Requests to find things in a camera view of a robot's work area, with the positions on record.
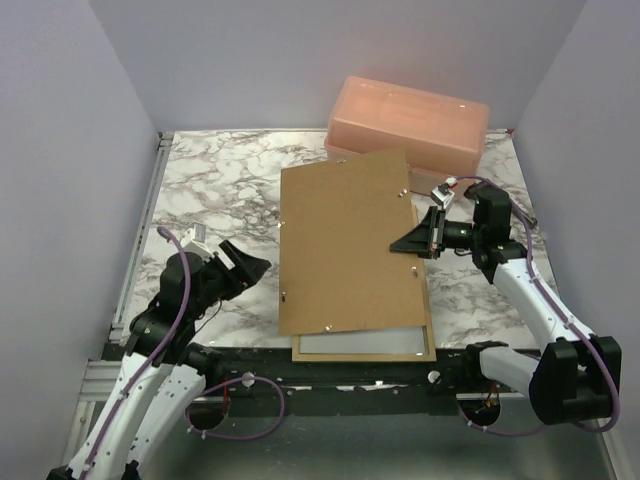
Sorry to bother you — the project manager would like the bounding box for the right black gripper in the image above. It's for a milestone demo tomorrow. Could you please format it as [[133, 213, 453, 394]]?
[[391, 206, 484, 260]]

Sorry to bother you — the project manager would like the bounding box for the green and wood picture frame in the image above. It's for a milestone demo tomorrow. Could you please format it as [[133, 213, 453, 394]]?
[[291, 202, 436, 364]]

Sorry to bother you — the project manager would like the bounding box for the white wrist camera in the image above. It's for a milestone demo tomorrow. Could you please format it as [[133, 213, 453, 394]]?
[[430, 177, 458, 211], [180, 223, 212, 258]]

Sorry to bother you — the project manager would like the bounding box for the brown frame backing board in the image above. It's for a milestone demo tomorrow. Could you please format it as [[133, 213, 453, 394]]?
[[279, 149, 430, 335]]

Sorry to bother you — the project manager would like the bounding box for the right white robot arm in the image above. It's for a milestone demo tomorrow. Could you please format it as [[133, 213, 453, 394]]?
[[389, 176, 622, 433]]

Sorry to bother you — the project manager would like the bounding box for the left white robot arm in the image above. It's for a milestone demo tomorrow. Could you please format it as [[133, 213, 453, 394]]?
[[48, 241, 271, 479]]

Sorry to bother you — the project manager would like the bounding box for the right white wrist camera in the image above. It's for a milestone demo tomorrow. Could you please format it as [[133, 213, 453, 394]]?
[[430, 177, 458, 211]]

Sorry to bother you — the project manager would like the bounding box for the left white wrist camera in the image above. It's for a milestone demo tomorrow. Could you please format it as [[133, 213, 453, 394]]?
[[180, 223, 212, 258]]

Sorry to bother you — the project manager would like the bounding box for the black metal clamp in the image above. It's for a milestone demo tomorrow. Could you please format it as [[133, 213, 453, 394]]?
[[464, 180, 538, 228]]

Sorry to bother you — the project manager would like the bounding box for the glossy photo print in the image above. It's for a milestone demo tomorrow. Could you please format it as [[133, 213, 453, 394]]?
[[299, 327, 429, 355]]

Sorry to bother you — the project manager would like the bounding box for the aluminium rail frame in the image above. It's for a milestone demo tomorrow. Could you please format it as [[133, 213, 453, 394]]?
[[54, 130, 614, 480]]

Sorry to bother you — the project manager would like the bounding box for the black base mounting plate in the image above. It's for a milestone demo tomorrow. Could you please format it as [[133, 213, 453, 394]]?
[[102, 344, 521, 416]]

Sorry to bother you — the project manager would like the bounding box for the orange translucent plastic box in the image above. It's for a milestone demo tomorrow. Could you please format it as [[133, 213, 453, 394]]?
[[324, 76, 490, 195]]

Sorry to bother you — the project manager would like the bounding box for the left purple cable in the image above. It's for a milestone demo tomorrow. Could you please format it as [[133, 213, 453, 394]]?
[[82, 227, 287, 471]]

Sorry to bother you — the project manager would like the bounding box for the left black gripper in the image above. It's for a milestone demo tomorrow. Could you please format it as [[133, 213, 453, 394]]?
[[189, 240, 271, 320]]

